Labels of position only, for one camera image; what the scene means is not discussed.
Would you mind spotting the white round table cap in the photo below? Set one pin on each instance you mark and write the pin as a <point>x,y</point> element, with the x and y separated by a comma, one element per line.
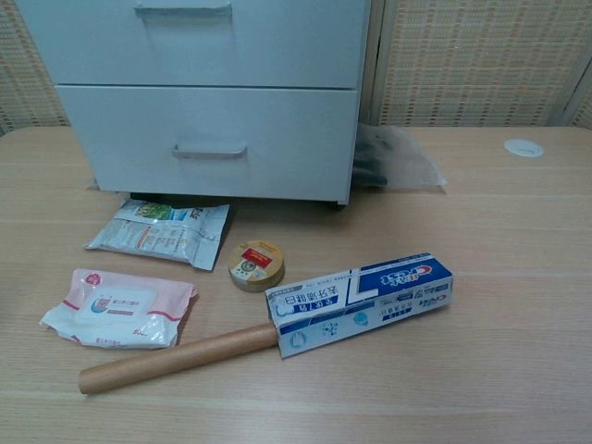
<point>524,148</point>

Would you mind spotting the brown cardboard tube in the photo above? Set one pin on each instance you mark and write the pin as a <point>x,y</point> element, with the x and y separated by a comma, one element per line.
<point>176,361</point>

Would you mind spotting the woven bamboo folding screen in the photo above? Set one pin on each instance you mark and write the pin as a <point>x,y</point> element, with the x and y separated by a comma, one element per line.
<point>462,60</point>

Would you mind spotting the white drawer cabinet body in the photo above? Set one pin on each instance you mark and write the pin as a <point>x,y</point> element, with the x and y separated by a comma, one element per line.
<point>277,197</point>

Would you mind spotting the round gold tin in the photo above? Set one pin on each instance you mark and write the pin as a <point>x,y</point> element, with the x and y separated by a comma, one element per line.
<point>256,268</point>

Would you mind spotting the blue white toothpaste box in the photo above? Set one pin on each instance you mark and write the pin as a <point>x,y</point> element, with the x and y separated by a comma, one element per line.
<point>370,300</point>

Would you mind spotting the pink white wipes pack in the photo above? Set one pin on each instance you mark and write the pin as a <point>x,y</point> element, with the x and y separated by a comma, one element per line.
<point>115,305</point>

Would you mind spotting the clear plastic bag black parts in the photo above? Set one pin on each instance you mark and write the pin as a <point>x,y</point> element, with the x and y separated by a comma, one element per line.
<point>407,162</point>

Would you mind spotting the green white wipes pack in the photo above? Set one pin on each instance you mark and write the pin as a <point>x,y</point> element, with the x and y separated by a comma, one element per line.
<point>152,231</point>

